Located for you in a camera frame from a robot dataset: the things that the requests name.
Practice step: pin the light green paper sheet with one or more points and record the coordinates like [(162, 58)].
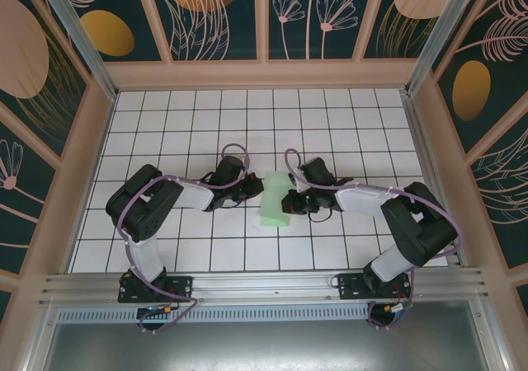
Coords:
[(270, 212)]

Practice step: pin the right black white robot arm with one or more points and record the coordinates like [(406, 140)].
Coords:
[(416, 222)]

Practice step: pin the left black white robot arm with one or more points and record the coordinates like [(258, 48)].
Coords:
[(144, 206)]

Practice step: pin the grey metal sheet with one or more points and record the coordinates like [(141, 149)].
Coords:
[(264, 346)]

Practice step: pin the dark panel with pink flowers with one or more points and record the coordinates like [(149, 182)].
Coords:
[(297, 45)]

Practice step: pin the dark panel with orange circle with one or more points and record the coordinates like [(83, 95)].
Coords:
[(198, 0)]

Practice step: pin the dark panel with fern outlines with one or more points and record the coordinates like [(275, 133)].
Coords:
[(503, 189)]

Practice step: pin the dark panel with gold oval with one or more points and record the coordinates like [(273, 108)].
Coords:
[(107, 33)]

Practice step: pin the dark panel, oval and fern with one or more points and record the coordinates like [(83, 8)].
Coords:
[(486, 57)]

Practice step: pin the dark panel with single flower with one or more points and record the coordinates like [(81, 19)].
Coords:
[(20, 206)]

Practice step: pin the dark panel, large pale disc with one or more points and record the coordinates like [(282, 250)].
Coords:
[(24, 57)]

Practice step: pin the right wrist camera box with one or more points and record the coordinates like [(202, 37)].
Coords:
[(298, 183)]

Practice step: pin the aluminium side rail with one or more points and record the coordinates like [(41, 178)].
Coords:
[(431, 169)]

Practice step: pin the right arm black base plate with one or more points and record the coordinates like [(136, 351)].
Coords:
[(350, 288)]

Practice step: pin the long aluminium mounting rail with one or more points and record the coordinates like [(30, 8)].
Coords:
[(264, 288)]

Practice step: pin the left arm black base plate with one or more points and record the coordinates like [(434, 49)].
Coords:
[(181, 288)]

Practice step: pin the aluminium corner post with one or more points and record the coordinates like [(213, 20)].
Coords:
[(82, 37), (438, 37)]

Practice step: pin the aluminium frame leg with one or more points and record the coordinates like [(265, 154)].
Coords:
[(491, 338), (41, 342)]

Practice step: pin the plain dark wall panel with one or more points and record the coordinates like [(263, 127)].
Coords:
[(5, 301), (523, 305)]

